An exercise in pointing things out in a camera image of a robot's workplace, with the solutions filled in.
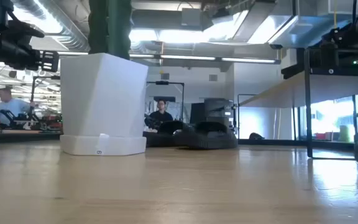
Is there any clear numbered tape label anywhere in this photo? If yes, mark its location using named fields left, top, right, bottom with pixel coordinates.
left=95, top=133, right=110, bottom=156

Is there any wooden shelf with black frame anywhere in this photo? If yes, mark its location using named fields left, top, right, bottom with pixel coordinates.
left=239, top=46, right=358, bottom=161

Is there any silver round ceiling duct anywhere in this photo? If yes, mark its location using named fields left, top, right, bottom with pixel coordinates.
left=9, top=0, right=90, bottom=52

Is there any person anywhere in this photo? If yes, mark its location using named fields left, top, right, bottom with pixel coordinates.
left=0, top=87, right=32, bottom=125
left=147, top=99, right=174, bottom=130

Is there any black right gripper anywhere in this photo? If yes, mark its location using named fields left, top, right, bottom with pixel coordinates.
left=280, top=42, right=358, bottom=80

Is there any black equipment cabinet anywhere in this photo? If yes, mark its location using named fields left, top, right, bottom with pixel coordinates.
left=190, top=98, right=235, bottom=126

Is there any black metal frame stand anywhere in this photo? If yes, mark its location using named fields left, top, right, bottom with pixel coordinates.
left=146, top=80, right=185, bottom=124

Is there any yellow-green cylinder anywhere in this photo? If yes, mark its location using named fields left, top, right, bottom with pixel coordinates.
left=339, top=125, right=352, bottom=143

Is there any silver rectangular ceiling duct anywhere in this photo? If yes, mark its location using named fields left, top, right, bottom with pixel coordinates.
left=202, top=0, right=358, bottom=49

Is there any background robot workstation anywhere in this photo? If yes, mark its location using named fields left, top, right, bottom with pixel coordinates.
left=0, top=108, right=62, bottom=131

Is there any white angular plant pot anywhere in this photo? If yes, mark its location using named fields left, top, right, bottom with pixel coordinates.
left=59, top=52, right=149, bottom=156

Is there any green cactus plant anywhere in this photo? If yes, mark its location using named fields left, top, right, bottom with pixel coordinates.
left=88, top=0, right=133, bottom=60

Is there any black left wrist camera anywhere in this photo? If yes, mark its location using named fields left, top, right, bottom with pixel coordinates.
left=7, top=19, right=45, bottom=40

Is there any long ceiling light strip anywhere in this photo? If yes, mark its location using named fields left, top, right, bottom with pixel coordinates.
left=221, top=57, right=276, bottom=64
left=160, top=55, right=216, bottom=61

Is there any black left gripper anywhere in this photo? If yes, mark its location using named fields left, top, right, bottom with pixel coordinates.
left=0, top=36, right=60, bottom=73

